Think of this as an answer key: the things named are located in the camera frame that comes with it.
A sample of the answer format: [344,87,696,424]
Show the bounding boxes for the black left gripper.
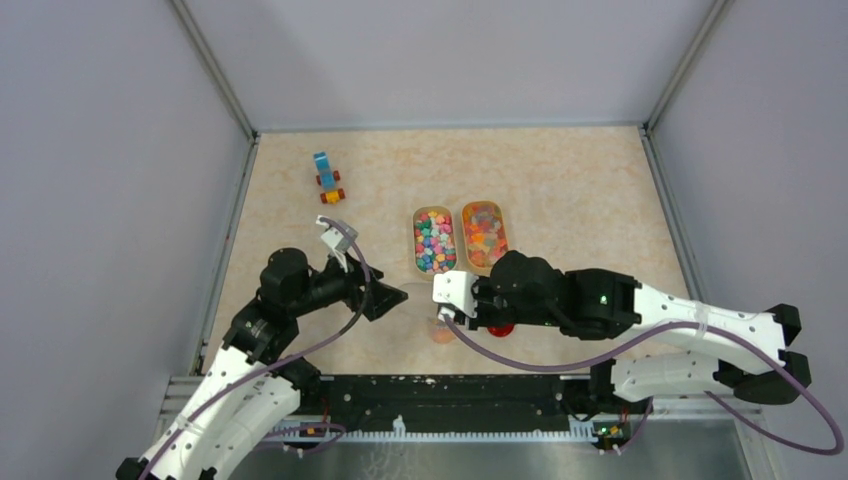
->
[290,245,407,319]

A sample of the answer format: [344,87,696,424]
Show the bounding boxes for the clear plastic scoop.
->
[394,282,440,324]

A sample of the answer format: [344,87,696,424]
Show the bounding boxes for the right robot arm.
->
[461,251,812,412]

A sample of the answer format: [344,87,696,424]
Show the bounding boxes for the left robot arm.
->
[115,248,408,479]

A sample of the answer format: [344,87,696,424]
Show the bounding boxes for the beige tray translucent candies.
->
[461,201,510,272]

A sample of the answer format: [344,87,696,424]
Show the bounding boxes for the beige tray opaque candies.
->
[412,206,458,275]

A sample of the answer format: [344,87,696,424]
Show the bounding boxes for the red jar lid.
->
[487,324,515,338]

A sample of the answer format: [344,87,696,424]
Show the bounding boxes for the clear plastic jar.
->
[426,314,456,344]

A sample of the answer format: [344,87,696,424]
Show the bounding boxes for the blue toy car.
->
[313,152,346,205]

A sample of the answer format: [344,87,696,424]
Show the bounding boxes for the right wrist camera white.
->
[431,270,479,322]

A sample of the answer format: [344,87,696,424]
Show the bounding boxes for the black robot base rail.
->
[296,374,648,434]

